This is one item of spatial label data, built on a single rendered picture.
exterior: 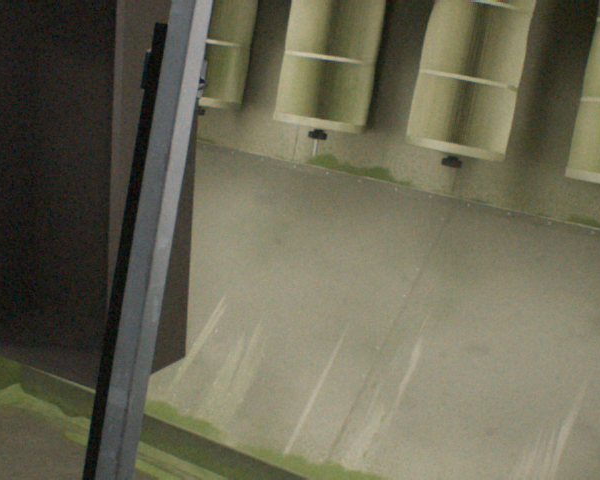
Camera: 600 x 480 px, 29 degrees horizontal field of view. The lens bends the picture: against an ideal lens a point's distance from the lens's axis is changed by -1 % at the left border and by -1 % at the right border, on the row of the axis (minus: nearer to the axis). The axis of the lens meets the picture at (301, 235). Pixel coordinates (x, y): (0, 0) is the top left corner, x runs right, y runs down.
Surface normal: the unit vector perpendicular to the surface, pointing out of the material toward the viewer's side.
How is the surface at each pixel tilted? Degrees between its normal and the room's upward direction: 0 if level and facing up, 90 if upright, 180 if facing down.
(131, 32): 90
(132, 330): 90
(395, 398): 57
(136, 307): 90
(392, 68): 90
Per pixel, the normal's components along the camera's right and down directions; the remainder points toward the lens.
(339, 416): -0.37, -0.53
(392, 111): -0.56, 0.00
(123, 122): 0.86, 0.22
